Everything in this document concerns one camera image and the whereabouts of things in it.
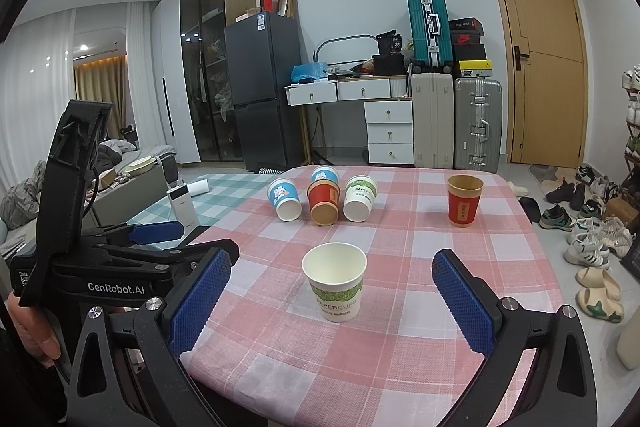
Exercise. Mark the person's left hand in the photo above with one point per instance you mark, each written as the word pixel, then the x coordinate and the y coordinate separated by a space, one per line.
pixel 32 327

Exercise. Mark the black bag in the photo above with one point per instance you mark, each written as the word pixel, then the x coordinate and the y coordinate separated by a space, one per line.
pixel 389 65

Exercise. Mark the white sheer curtain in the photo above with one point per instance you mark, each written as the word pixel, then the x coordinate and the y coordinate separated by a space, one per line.
pixel 142 72

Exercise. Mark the curved metal frame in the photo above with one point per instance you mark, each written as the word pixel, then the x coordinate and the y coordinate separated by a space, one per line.
pixel 345 38

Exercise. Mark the dark grey refrigerator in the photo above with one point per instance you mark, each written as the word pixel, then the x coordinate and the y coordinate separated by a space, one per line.
pixel 265 92

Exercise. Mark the glass door cabinet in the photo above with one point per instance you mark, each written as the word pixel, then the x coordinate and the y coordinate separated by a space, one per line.
pixel 210 57

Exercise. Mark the white cup green print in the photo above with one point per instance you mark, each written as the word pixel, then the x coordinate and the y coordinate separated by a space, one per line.
pixel 334 287
pixel 360 202

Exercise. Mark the teal suitcase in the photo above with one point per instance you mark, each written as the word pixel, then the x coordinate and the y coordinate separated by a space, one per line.
pixel 428 32

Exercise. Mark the plain black shoe box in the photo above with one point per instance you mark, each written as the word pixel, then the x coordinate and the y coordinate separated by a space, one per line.
pixel 469 52

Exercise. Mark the black printed pouch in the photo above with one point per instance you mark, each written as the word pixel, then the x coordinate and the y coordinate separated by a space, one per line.
pixel 389 44

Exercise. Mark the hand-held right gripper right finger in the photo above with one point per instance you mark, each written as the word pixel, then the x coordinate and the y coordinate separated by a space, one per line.
pixel 465 307

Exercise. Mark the blue cartoon paper cup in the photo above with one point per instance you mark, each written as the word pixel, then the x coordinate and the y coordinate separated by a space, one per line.
pixel 325 176
pixel 283 199

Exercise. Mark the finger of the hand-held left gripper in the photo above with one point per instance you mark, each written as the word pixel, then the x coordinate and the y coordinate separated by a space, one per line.
pixel 200 252
pixel 155 232

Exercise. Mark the red paper cup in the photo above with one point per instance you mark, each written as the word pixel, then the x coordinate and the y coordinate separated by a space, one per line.
pixel 324 202
pixel 465 204

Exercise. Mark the beige suitcase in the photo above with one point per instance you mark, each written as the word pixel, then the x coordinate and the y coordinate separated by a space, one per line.
pixel 432 122

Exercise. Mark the grey cloth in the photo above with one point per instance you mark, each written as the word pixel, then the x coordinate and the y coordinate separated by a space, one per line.
pixel 22 197

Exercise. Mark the grey floor mat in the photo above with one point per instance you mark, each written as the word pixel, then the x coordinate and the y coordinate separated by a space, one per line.
pixel 545 174

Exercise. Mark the pink checkered tablecloth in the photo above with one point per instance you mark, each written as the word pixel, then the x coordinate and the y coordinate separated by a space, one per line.
pixel 405 257

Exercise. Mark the white wardrobe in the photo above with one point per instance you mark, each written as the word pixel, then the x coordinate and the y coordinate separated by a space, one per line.
pixel 172 72

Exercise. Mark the open cardboard box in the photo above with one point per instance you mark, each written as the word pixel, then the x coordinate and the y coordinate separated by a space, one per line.
pixel 287 1

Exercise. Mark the silver suitcase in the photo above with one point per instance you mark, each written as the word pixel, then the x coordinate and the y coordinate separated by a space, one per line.
pixel 477 127

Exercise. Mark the dark clothing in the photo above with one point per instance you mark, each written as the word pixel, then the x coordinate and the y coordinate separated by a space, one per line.
pixel 114 152

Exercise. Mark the green checkered tablecloth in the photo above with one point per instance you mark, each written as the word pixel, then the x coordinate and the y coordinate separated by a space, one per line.
pixel 225 192

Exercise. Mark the shoe rack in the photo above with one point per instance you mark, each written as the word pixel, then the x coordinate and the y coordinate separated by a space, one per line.
pixel 634 127

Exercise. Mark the cream bowl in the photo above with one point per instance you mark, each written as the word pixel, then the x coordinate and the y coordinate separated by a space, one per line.
pixel 140 164

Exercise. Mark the wooden door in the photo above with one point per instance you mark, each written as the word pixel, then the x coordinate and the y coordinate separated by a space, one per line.
pixel 540 57

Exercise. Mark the beige curtain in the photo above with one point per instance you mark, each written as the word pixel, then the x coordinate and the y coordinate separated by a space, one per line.
pixel 100 92

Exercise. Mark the grey sofa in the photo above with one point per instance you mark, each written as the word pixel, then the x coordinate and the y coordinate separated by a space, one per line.
pixel 145 187

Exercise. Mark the white desk with drawers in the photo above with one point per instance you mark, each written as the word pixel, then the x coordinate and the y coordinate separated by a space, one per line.
pixel 350 89

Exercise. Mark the white power bank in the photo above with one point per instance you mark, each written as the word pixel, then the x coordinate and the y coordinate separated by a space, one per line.
pixel 182 209

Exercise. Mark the pile of shoes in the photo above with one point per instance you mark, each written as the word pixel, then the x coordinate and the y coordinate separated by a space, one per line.
pixel 590 247

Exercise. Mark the white drawer unit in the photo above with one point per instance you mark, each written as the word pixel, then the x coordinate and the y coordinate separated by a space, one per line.
pixel 389 132

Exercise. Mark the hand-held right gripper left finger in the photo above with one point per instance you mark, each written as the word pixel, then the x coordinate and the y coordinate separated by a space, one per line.
pixel 194 307

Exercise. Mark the blue plastic bag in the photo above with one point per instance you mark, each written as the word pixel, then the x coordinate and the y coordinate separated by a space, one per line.
pixel 309 72

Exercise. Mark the yellow and black shoe box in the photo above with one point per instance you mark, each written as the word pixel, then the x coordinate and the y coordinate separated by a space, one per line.
pixel 475 69

